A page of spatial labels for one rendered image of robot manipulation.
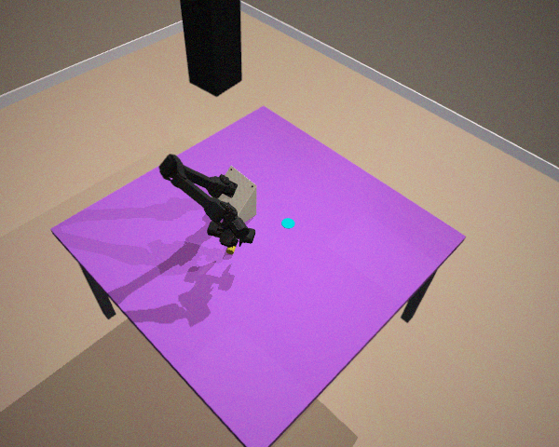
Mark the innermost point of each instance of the cyan circle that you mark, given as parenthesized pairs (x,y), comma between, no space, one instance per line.
(288,223)

